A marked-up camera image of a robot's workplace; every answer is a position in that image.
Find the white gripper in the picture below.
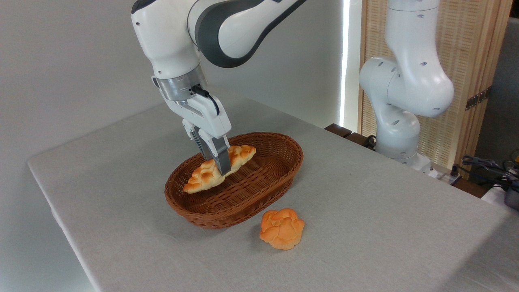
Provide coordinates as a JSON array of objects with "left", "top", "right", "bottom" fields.
[{"left": 164, "top": 94, "right": 232, "bottom": 176}]

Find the long braided bread loaf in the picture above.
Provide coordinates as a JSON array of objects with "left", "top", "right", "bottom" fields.
[{"left": 183, "top": 144, "right": 257, "bottom": 194}]

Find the brown oval wicker basket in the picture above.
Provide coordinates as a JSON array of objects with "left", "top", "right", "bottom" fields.
[{"left": 164, "top": 132, "right": 304, "bottom": 230}]

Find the round orange bread roll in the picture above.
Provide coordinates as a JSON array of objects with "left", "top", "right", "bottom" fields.
[{"left": 259, "top": 208, "right": 305, "bottom": 251}]

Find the dark brown wooden bench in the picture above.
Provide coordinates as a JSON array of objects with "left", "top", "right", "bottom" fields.
[{"left": 324, "top": 123, "right": 377, "bottom": 151}]

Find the dark metal screen hinge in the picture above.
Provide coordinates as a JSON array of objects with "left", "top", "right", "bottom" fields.
[{"left": 465, "top": 86, "right": 493, "bottom": 111}]

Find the wooden slatted folding screen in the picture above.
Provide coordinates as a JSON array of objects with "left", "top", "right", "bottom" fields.
[{"left": 359, "top": 0, "right": 514, "bottom": 179}]

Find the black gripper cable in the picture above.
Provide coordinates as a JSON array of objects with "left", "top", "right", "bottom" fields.
[{"left": 191, "top": 84, "right": 221, "bottom": 116}]

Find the black cable bundle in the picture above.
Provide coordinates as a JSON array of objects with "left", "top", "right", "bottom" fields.
[{"left": 460, "top": 154, "right": 519, "bottom": 188}]

